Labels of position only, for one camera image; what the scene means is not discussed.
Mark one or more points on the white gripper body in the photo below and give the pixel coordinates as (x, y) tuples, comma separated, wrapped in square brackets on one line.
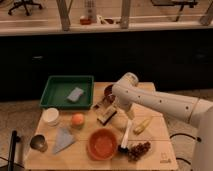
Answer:
[(121, 104)]

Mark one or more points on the red orange bowl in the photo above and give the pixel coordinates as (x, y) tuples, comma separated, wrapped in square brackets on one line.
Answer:
[(102, 145)]

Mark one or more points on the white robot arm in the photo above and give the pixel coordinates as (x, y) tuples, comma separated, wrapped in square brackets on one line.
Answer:
[(194, 111)]

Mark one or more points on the grey blue sponge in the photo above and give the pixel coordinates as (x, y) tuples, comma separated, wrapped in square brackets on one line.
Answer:
[(75, 94)]

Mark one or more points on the orange peach fruit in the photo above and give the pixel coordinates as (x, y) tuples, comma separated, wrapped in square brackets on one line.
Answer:
[(77, 120)]

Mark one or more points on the green plastic tray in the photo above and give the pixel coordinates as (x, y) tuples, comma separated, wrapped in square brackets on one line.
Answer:
[(59, 87)]

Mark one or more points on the bunch of red grapes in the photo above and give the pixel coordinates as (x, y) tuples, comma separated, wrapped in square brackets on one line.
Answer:
[(137, 151)]

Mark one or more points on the grey blue folded cloth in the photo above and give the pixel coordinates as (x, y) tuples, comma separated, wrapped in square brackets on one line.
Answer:
[(63, 140)]

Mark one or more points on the white round container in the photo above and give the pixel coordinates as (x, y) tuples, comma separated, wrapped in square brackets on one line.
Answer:
[(51, 116)]

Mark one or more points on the red object on shelf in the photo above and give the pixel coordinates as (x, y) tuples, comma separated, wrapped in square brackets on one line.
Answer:
[(85, 21)]

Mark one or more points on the metal cup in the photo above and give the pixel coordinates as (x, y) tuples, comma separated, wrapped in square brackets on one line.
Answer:
[(39, 143)]

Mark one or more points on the black tripod stand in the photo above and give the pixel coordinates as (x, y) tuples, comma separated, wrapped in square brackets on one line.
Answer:
[(14, 140)]

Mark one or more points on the black office chair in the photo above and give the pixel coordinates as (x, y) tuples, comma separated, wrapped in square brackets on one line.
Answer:
[(24, 3)]

